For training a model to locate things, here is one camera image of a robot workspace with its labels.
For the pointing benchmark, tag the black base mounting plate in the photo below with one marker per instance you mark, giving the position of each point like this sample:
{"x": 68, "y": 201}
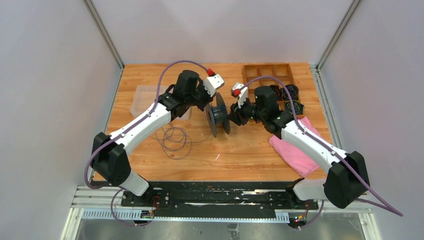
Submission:
{"x": 218, "y": 199}

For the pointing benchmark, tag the aluminium corner frame post right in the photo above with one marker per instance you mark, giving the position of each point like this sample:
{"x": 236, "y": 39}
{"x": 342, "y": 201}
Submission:
{"x": 349, "y": 14}

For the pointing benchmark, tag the pink cloth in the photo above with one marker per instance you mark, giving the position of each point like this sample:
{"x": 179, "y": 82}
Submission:
{"x": 294, "y": 157}

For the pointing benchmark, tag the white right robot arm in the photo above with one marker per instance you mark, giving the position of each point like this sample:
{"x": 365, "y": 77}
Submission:
{"x": 346, "y": 173}

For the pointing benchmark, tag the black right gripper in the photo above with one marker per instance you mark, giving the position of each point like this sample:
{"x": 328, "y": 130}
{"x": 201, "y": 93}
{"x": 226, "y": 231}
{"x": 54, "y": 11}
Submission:
{"x": 237, "y": 117}

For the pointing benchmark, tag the clear plastic divided tray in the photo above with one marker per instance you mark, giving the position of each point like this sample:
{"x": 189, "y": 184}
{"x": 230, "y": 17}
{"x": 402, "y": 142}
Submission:
{"x": 143, "y": 98}

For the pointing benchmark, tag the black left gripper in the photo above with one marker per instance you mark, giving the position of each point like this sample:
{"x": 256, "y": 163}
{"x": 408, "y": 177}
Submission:
{"x": 209, "y": 98}

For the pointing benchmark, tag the dark grey filament spool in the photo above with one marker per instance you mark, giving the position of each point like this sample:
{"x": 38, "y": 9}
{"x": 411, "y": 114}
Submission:
{"x": 217, "y": 116}

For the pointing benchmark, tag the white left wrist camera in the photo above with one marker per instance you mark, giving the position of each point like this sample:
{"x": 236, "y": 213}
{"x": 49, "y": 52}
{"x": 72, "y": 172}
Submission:
{"x": 213, "y": 83}

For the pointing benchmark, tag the wooden compartment organizer tray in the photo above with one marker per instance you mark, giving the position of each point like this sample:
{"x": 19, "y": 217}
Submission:
{"x": 272, "y": 75}

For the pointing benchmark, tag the aluminium corner frame post left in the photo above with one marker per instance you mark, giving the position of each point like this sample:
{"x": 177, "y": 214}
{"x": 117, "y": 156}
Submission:
{"x": 92, "y": 10}

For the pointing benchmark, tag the aluminium corner frame post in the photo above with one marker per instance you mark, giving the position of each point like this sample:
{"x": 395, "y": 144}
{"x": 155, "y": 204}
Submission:
{"x": 349, "y": 14}
{"x": 92, "y": 10}

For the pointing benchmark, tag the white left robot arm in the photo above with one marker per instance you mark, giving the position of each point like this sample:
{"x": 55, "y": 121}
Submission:
{"x": 110, "y": 153}

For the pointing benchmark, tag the aluminium rail frame front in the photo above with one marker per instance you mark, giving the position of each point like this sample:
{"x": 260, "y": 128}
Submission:
{"x": 98, "y": 215}

